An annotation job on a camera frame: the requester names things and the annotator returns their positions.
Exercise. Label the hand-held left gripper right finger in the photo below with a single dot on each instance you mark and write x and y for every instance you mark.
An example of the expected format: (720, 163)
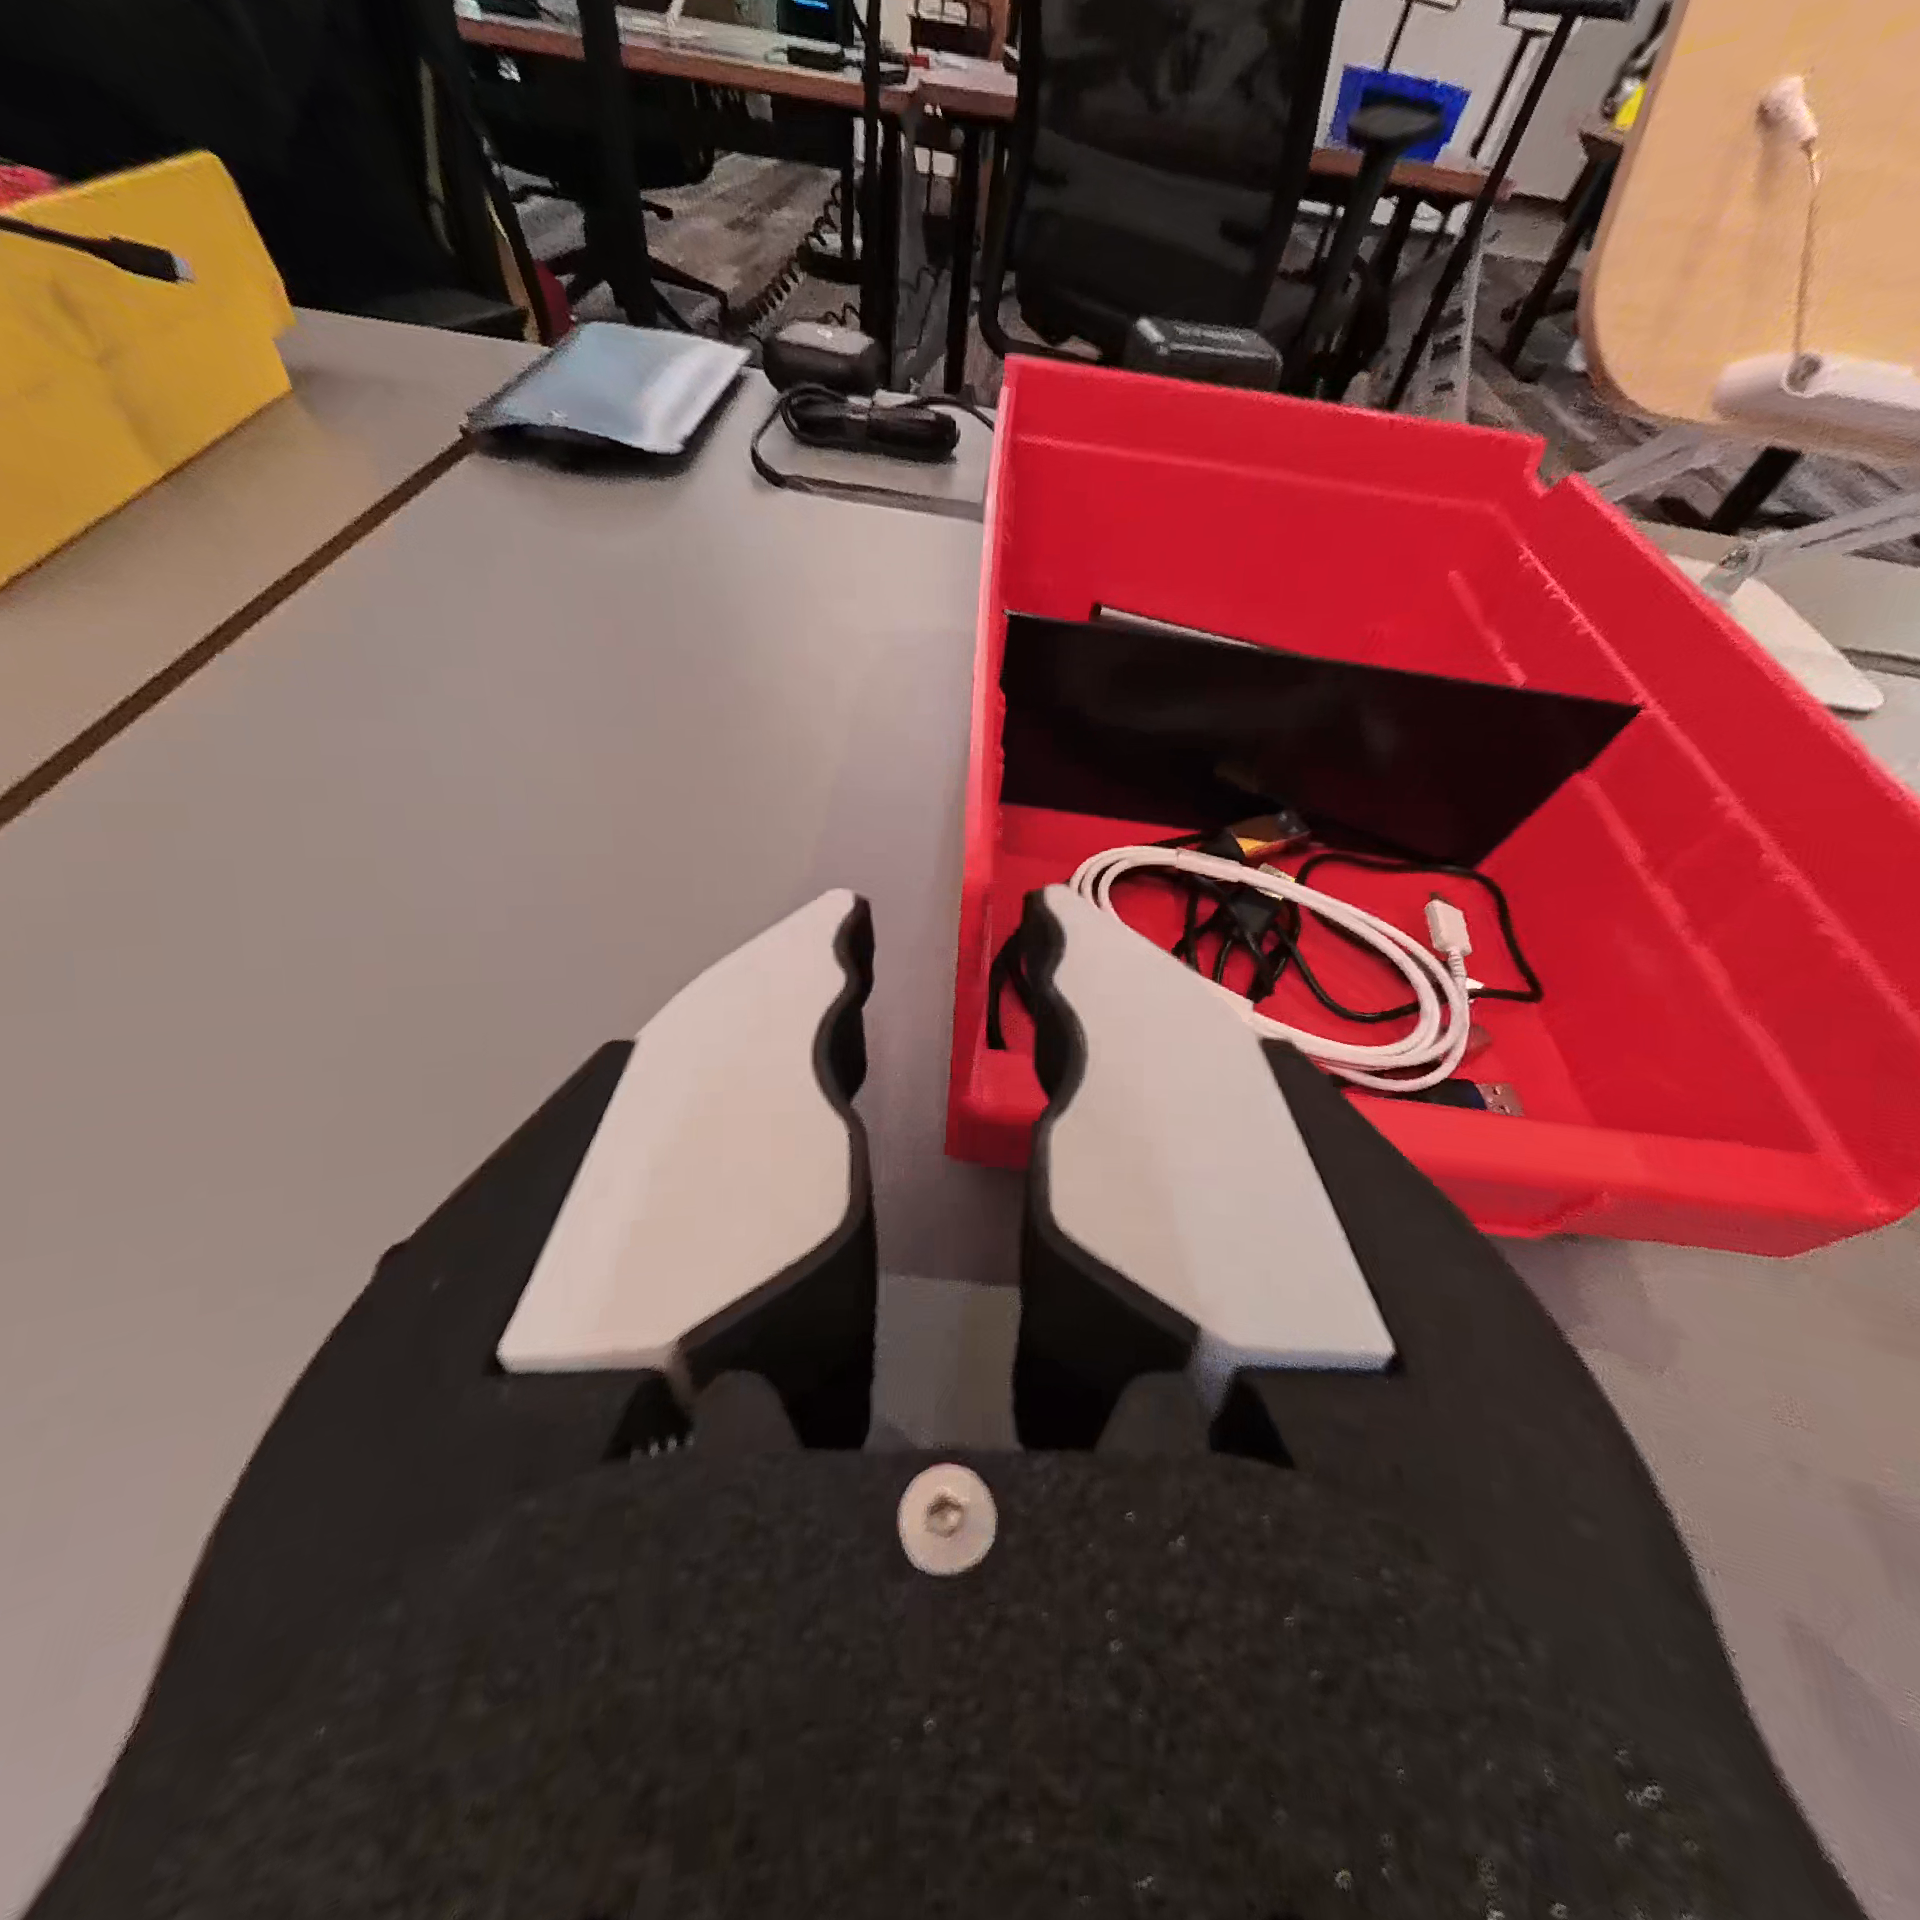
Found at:
(1204, 1186)

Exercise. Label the yellow plastic bin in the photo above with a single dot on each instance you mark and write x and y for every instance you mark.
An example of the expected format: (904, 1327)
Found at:
(118, 389)

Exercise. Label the wooden table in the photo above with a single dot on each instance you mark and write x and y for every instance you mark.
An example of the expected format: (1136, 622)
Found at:
(720, 57)

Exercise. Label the black power adapter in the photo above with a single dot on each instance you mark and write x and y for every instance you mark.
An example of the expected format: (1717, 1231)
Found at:
(821, 361)

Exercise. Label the dark blue pouch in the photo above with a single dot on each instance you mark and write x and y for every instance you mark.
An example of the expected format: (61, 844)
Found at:
(618, 389)

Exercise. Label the red plastic bin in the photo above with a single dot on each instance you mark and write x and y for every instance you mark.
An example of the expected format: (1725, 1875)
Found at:
(1278, 493)

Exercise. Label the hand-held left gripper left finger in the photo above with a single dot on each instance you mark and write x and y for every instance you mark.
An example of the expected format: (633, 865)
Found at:
(693, 1186)

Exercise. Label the blue plastic crate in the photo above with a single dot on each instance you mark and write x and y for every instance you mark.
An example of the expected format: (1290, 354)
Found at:
(1403, 107)

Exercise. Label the wooden laptop stand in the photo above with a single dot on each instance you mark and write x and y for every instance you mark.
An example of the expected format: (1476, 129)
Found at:
(1695, 226)

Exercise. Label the black office chair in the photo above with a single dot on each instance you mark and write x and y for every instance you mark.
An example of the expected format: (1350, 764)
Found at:
(1172, 149)

